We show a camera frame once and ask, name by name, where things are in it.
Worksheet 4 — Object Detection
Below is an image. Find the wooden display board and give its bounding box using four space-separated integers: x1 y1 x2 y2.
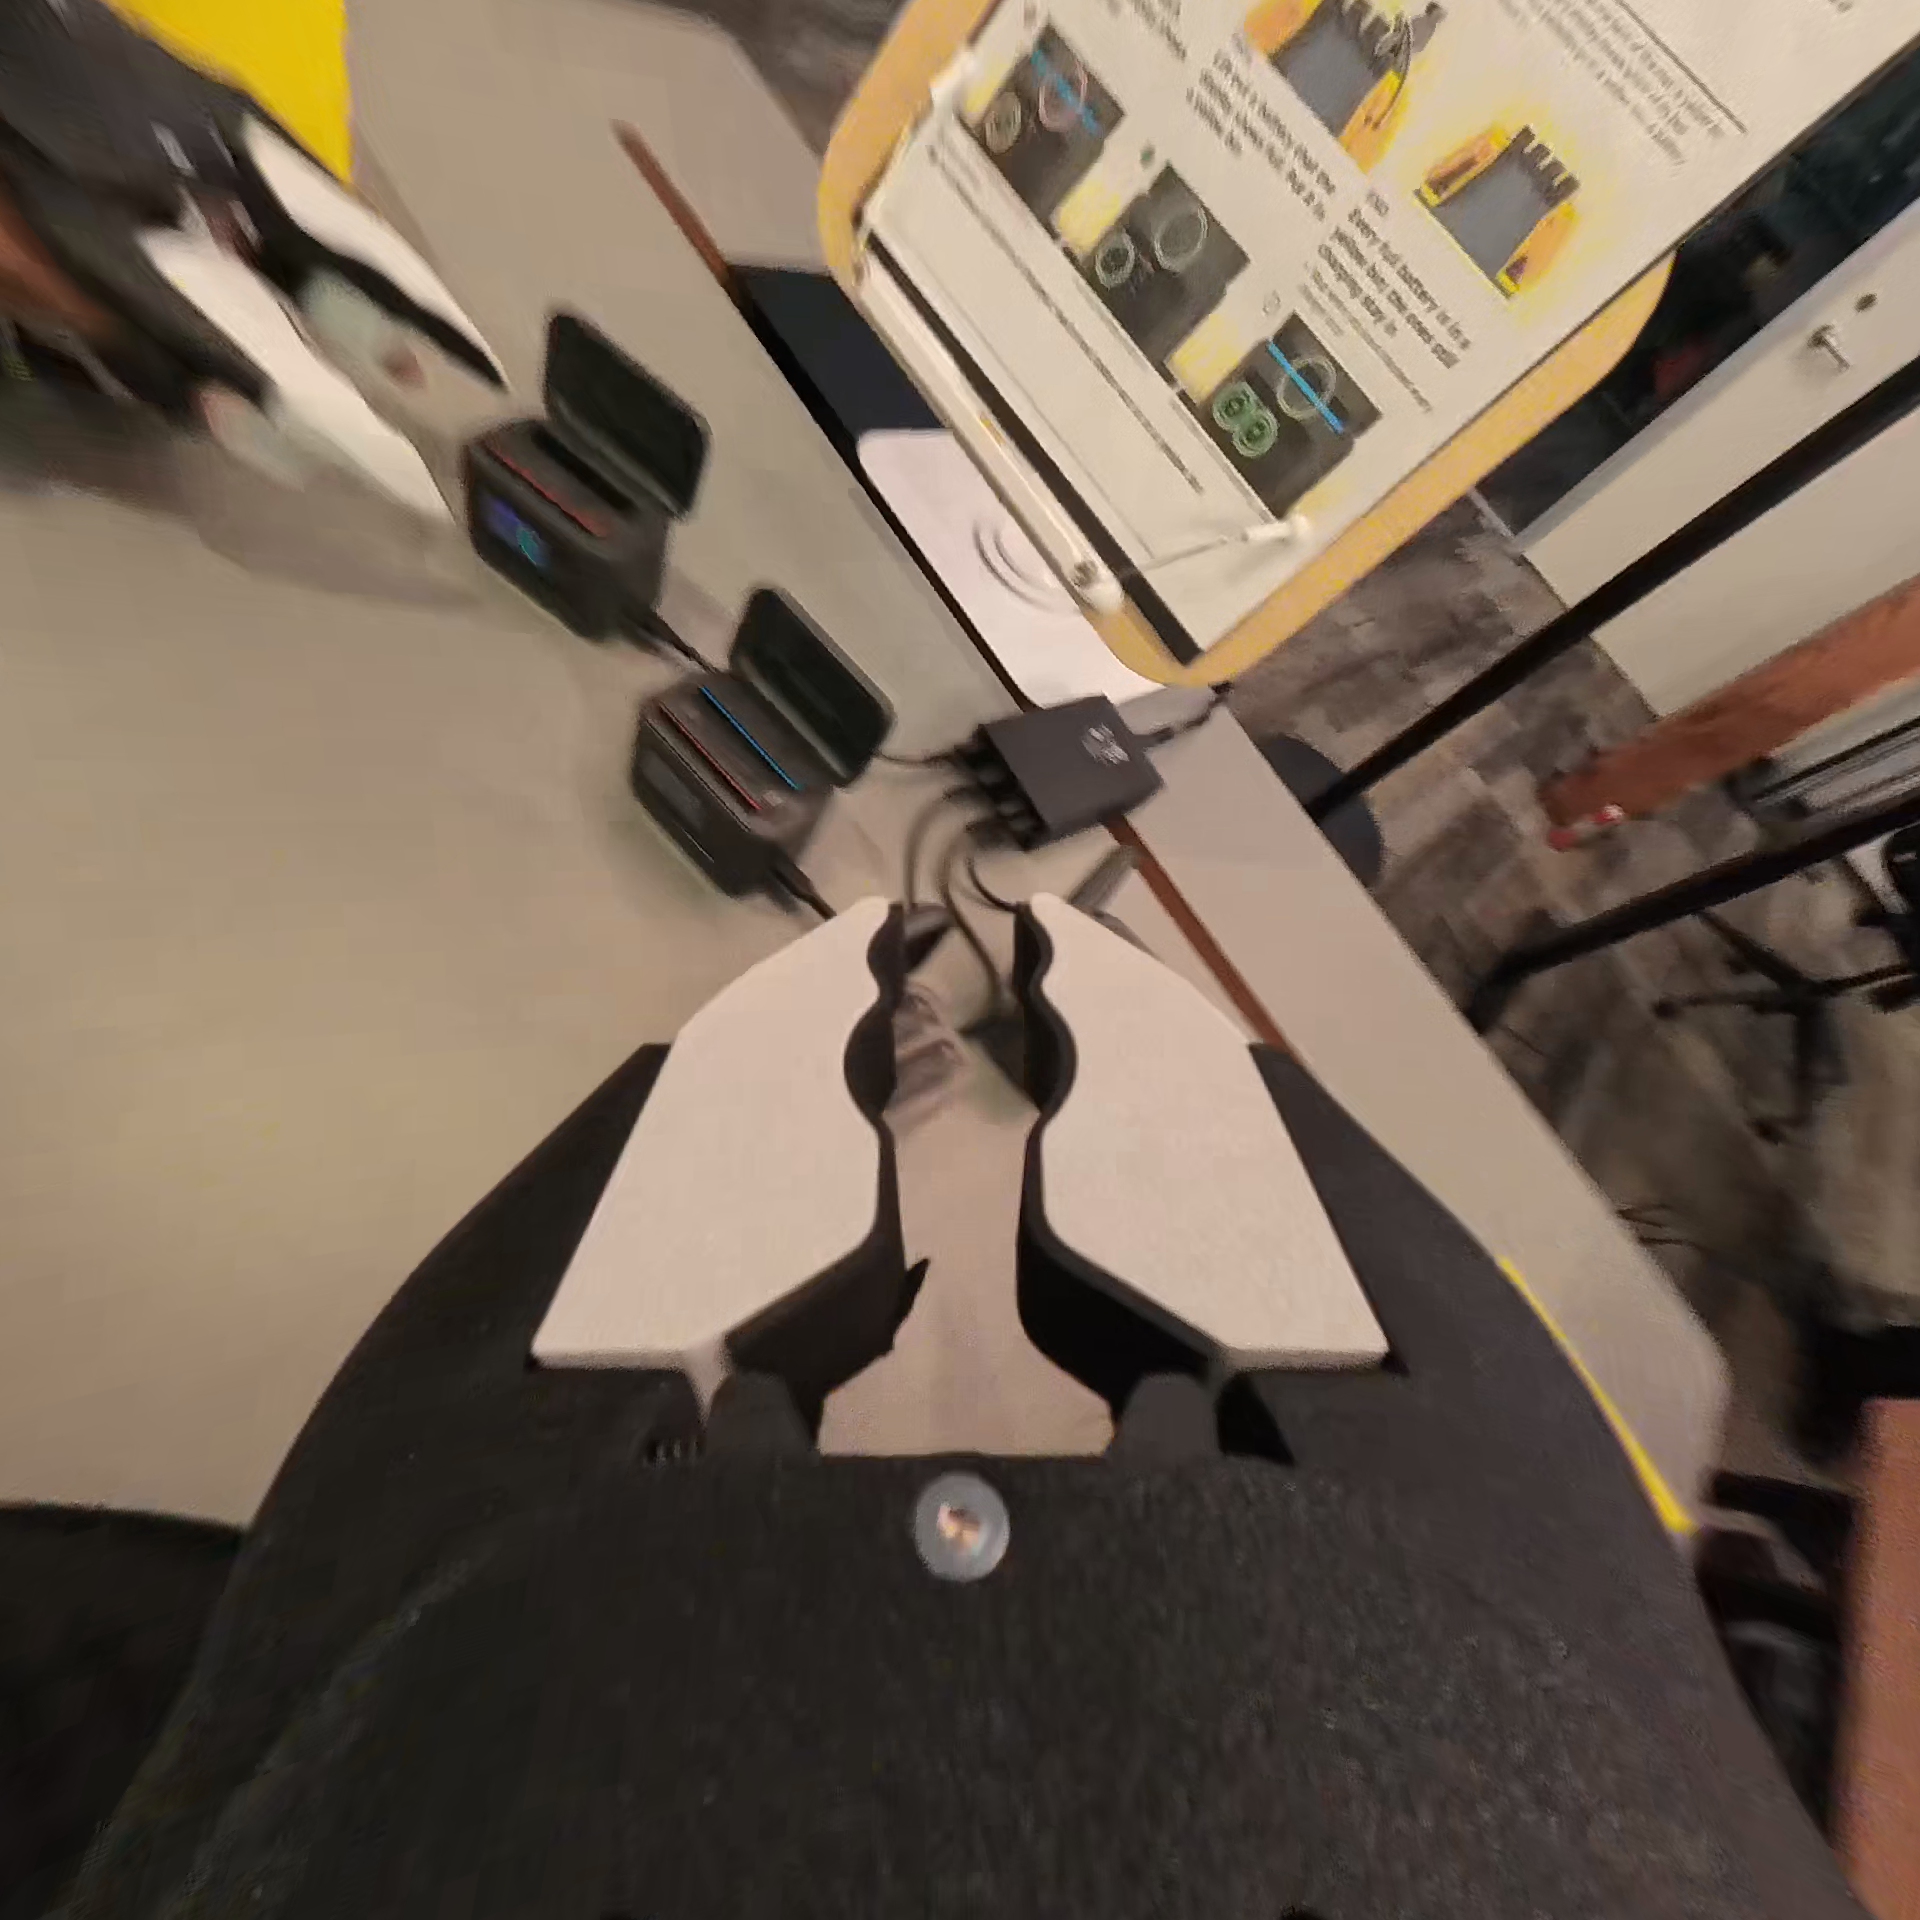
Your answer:
817 0 1920 688

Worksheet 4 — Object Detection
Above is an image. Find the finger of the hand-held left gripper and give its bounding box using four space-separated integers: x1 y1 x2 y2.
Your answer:
231 119 513 389
136 225 460 528

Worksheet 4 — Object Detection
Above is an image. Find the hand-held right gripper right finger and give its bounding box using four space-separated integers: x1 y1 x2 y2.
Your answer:
1016 893 1392 1451

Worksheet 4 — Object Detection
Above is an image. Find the brown wooden post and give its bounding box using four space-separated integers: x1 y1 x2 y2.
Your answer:
1543 584 1920 856

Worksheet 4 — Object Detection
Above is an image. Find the dark round seat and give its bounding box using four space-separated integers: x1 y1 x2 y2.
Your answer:
1257 731 1385 889

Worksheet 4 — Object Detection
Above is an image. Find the dark grey battery charging case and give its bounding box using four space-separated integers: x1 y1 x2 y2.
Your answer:
631 585 896 905
460 312 713 646

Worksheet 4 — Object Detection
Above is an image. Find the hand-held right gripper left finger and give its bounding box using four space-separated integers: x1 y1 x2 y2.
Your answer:
532 896 934 1446

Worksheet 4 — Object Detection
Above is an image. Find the black battery orange trim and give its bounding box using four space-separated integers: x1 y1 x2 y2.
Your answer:
657 697 785 826
481 433 619 545

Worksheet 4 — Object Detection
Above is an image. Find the black metal stand leg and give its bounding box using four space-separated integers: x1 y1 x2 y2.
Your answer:
1306 383 1920 826
1463 809 1920 1023

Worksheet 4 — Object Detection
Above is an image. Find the dark grey multiport power adapter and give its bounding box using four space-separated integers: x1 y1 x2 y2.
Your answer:
977 695 1172 861

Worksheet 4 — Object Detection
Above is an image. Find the white cabinet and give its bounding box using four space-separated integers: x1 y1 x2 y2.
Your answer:
1476 194 1920 707

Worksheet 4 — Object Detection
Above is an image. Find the black battery blue trim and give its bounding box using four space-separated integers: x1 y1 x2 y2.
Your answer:
694 675 811 798

